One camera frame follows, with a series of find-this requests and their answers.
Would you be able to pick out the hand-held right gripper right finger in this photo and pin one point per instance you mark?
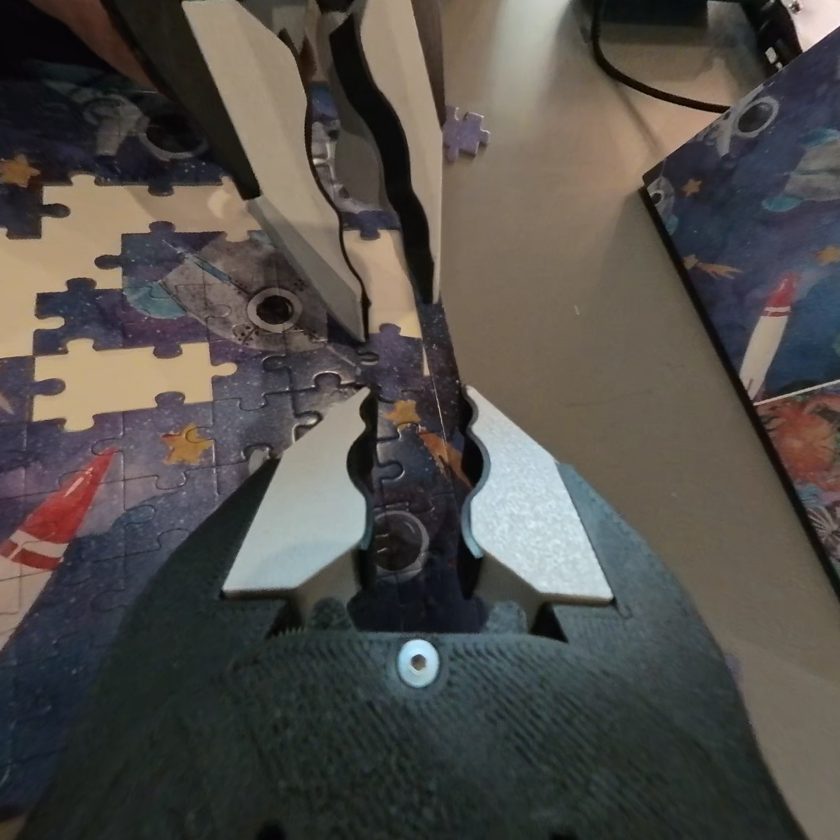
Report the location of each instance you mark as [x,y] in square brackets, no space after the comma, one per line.
[538,525]

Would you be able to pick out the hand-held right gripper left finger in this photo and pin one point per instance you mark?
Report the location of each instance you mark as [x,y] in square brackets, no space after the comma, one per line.
[302,525]

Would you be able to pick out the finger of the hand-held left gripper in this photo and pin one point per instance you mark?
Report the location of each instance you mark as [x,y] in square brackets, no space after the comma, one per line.
[413,98]
[262,98]

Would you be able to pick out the space jigsaw puzzle board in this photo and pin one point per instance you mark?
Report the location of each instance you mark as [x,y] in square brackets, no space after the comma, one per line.
[164,407]

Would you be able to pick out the person's left forearm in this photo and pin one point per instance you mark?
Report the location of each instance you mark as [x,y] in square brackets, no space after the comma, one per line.
[85,33]

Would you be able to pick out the illustrated puzzle box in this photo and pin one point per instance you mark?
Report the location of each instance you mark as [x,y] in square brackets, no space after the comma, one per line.
[754,295]

